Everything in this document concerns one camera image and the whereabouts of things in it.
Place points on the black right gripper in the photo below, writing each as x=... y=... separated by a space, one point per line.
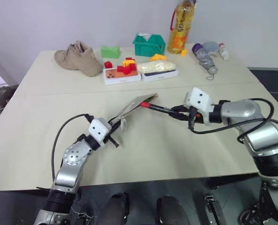
x=195 y=116

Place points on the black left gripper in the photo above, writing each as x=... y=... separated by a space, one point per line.
x=108 y=134

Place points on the red marker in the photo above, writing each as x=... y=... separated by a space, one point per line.
x=155 y=107

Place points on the beige grid pouch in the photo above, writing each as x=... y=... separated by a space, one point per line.
x=134 y=106

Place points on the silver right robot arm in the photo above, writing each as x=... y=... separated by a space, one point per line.
x=258 y=131

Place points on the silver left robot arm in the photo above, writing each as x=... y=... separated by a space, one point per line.
x=71 y=157

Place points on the white box with dark top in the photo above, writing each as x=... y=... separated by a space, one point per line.
x=160 y=75

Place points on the clear bag of white grains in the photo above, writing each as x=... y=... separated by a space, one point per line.
x=156 y=66

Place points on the white box with orange top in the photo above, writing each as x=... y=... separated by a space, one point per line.
x=120 y=78

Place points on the crumpled bottle with purple cap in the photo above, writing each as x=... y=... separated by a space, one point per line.
x=206 y=59

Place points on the yellow toy brick pile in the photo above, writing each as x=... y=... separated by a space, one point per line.
x=158 y=57

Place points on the small yellow toy block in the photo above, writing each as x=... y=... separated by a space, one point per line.
x=183 y=53

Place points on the red toy brick cluster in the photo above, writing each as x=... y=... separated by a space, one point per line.
x=127 y=69

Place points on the single red toy block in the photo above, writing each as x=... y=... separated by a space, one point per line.
x=108 y=65

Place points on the grey plush toy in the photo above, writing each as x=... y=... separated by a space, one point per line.
x=211 y=47

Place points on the teal plastic basket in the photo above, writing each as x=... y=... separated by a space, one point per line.
x=146 y=47

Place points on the small white bottle pink cap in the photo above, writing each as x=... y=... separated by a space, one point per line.
x=224 y=52

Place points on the dark rounded shoe shape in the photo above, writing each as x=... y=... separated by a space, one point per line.
x=172 y=211
x=116 y=208

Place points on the yellow cooking oil bottle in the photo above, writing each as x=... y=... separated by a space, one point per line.
x=179 y=35

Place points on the beige suede boot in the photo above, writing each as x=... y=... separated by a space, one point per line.
x=80 y=59

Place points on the green plastic block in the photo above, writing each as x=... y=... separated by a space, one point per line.
x=109 y=52

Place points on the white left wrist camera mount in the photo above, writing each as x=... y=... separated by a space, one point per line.
x=97 y=128

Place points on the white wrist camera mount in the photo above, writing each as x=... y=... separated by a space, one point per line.
x=198 y=100
x=97 y=128

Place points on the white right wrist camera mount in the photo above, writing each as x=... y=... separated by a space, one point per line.
x=198 y=100

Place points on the black metal bracket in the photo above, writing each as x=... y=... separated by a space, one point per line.
x=213 y=208

